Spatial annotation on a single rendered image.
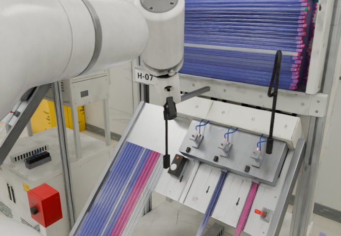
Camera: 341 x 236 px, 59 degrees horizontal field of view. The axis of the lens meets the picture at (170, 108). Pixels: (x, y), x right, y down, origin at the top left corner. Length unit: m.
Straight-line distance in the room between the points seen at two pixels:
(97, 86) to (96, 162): 0.57
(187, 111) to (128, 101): 2.53
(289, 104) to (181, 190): 0.46
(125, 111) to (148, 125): 2.43
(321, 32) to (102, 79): 1.59
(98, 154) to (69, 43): 2.06
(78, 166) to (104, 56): 1.93
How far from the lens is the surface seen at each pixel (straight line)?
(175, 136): 1.19
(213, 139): 1.05
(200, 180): 1.08
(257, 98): 1.04
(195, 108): 1.11
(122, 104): 3.71
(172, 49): 0.54
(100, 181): 1.29
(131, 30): 0.37
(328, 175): 2.74
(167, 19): 0.49
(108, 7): 0.34
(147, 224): 1.58
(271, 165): 0.97
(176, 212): 1.65
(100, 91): 2.19
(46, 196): 1.59
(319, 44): 0.92
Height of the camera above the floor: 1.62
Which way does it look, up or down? 18 degrees down
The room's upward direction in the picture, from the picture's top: straight up
